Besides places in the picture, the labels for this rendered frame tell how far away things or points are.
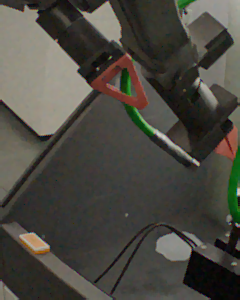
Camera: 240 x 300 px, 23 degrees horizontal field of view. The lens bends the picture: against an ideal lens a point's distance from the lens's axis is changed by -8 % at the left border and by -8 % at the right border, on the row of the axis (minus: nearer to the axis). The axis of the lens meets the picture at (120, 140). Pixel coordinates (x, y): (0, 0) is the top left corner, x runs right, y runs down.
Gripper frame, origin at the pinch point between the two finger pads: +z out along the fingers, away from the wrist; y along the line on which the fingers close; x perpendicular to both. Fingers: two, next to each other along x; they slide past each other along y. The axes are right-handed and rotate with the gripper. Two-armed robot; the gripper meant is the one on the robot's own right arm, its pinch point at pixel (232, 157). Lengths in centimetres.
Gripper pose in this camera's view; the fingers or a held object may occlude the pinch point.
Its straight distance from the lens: 86.3
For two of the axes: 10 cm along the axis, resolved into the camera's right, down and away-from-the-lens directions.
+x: -4.1, -3.7, 8.3
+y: 7.1, -7.0, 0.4
